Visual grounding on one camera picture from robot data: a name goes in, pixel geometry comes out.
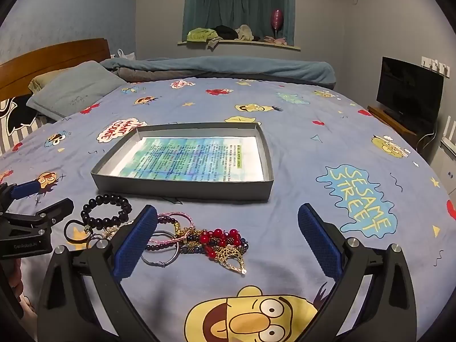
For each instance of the folded blue quilt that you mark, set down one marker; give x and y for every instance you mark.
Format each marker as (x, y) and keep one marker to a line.
(231, 67)

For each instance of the cartoon printed blue bedsheet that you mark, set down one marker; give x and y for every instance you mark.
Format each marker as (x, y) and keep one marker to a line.
(302, 149)

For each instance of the wall hook rack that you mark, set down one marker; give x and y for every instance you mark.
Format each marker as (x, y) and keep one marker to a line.
(434, 65)

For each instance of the grey shallow cardboard box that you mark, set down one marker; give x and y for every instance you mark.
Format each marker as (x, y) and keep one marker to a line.
(178, 187)

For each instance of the white cabinet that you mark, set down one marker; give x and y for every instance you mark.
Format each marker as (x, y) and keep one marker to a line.
(443, 165)

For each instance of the wooden headboard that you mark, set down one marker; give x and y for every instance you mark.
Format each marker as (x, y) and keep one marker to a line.
(53, 60)

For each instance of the pink cloth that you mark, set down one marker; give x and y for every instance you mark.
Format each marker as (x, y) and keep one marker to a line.
(276, 41)

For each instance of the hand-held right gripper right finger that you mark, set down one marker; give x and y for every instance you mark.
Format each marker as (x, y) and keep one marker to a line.
(320, 242)

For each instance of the striped pillow with black print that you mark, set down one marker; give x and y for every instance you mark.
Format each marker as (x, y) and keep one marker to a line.
(14, 121)

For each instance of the bunch of keys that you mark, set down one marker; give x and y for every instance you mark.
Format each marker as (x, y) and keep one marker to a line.
(111, 231)

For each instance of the pink balloon on stick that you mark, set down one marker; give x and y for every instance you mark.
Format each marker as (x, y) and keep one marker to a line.
(276, 17)

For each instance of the beige cloth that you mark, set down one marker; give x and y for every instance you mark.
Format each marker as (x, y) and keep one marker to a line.
(245, 32)

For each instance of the white router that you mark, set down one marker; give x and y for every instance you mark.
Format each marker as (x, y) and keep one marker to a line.
(449, 131)

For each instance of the printed paper sheet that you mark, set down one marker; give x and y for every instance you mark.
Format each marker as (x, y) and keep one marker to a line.
(185, 160)

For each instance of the grey blanket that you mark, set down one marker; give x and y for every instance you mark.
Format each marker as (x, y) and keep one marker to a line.
(149, 74)

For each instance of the green cloth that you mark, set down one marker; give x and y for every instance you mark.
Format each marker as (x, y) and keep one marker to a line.
(201, 35)

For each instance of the teal curtain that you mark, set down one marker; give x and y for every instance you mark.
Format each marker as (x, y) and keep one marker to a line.
(231, 0)

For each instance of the beige pillow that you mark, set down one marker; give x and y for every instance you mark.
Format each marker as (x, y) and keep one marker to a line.
(41, 80)

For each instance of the black television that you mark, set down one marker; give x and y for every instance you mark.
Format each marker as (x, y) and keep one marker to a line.
(406, 85)

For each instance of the wooden television stand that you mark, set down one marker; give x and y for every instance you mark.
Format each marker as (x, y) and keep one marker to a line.
(384, 114)

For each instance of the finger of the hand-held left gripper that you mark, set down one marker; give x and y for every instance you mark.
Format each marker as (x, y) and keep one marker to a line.
(25, 189)
(53, 213)

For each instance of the white plastic bag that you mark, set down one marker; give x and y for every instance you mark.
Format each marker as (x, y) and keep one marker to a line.
(124, 55)

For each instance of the black cloth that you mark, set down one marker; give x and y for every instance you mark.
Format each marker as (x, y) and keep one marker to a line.
(226, 32)

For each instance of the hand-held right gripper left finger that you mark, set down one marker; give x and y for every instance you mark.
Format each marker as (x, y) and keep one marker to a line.
(137, 242)

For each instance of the window sill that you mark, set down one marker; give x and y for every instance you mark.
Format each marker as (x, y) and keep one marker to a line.
(249, 45)

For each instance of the grey-blue pillow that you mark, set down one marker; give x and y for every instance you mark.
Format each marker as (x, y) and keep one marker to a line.
(78, 89)

